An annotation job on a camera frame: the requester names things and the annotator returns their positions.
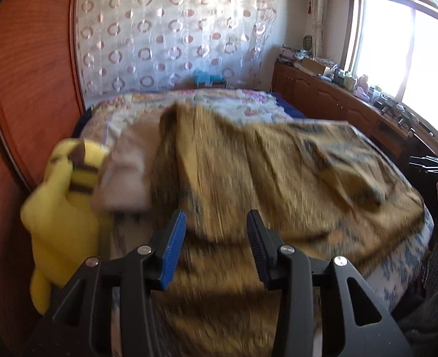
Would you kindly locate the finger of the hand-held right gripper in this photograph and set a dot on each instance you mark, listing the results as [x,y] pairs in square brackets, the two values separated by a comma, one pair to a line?
[425,159]
[429,168]

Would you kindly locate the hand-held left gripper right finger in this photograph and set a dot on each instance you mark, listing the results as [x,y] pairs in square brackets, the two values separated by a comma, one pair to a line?
[259,253]

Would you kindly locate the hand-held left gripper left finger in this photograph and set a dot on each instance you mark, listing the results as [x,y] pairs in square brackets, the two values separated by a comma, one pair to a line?
[170,253]

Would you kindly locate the bed with floral sheet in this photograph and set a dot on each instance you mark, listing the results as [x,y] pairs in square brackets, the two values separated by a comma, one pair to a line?
[259,163]

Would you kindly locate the pink figure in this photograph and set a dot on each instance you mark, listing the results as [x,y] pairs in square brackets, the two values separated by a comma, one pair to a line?
[362,85]

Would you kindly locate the yellow plush toy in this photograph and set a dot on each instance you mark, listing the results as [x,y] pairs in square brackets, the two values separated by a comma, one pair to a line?
[62,223]

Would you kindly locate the window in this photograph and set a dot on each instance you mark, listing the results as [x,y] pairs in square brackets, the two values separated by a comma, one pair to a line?
[390,44]

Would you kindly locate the low wooden cabinet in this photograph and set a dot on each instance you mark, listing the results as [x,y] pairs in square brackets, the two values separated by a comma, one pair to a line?
[315,93]

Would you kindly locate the cardboard box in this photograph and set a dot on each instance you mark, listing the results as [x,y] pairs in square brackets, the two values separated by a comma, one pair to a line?
[313,66]

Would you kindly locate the navy blanket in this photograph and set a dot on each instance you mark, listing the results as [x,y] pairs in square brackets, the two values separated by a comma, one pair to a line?
[289,106]

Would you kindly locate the floral quilt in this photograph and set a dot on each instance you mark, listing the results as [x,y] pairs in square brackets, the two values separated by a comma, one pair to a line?
[137,108]

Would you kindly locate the beige window curtain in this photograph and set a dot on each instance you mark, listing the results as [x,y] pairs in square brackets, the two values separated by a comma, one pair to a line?
[319,7]

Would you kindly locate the circle patterned sheer curtain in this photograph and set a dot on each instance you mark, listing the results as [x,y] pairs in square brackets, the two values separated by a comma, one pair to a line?
[166,37]

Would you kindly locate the wooden wardrobe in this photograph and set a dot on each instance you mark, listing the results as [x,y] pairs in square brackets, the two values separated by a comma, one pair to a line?
[29,81]

